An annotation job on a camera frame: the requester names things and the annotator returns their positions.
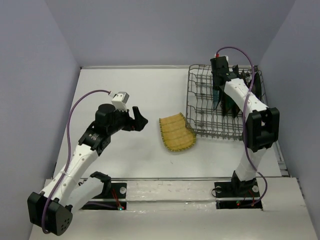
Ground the yellow square plate black rim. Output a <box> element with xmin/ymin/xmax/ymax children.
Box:
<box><xmin>240</xmin><ymin>70</ymin><xmax>251</xmax><ymax>88</ymax></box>

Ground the teal plate black rim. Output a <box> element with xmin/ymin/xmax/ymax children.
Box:
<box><xmin>221</xmin><ymin>65</ymin><xmax>241</xmax><ymax>118</ymax></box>

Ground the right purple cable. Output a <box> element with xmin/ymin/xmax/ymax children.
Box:
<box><xmin>217</xmin><ymin>46</ymin><xmax>268</xmax><ymax>203</ymax></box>

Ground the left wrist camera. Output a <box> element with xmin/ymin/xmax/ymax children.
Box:
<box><xmin>110</xmin><ymin>91</ymin><xmax>130</xmax><ymax>112</ymax></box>

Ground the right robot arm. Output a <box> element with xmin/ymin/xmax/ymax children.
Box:
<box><xmin>210</xmin><ymin>55</ymin><xmax>280</xmax><ymax>196</ymax></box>

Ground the grey wire dish rack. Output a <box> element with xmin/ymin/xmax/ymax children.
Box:
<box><xmin>184</xmin><ymin>64</ymin><xmax>266</xmax><ymax>141</ymax></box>

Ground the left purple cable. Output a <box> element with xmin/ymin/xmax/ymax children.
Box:
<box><xmin>41</xmin><ymin>89</ymin><xmax>112</xmax><ymax>235</ymax></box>

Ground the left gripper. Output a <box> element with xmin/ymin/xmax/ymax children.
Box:
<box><xmin>107</xmin><ymin>105</ymin><xmax>148</xmax><ymax>135</ymax></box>

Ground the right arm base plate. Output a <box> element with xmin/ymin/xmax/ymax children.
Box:
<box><xmin>211</xmin><ymin>180</ymin><xmax>263</xmax><ymax>210</ymax></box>

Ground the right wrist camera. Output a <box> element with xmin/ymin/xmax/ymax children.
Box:
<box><xmin>214</xmin><ymin>53</ymin><xmax>229</xmax><ymax>62</ymax></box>

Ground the black floral plate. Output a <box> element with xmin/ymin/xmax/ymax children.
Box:
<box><xmin>250</xmin><ymin>72</ymin><xmax>262</xmax><ymax>101</ymax></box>

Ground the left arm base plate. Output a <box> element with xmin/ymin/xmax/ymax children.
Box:
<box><xmin>81</xmin><ymin>182</ymin><xmax>127</xmax><ymax>211</ymax></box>

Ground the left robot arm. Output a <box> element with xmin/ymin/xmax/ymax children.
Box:
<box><xmin>27</xmin><ymin>103</ymin><xmax>148</xmax><ymax>236</ymax></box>

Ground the teal square plate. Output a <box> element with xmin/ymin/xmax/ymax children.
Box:
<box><xmin>212</xmin><ymin>87</ymin><xmax>222</xmax><ymax>110</ymax></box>

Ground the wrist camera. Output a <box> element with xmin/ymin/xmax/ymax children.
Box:
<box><xmin>110</xmin><ymin>91</ymin><xmax>130</xmax><ymax>112</ymax></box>
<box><xmin>214</xmin><ymin>53</ymin><xmax>229</xmax><ymax>62</ymax></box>

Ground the purple cable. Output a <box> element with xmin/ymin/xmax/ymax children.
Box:
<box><xmin>217</xmin><ymin>46</ymin><xmax>268</xmax><ymax>203</ymax></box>
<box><xmin>41</xmin><ymin>89</ymin><xmax>112</xmax><ymax>235</ymax></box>

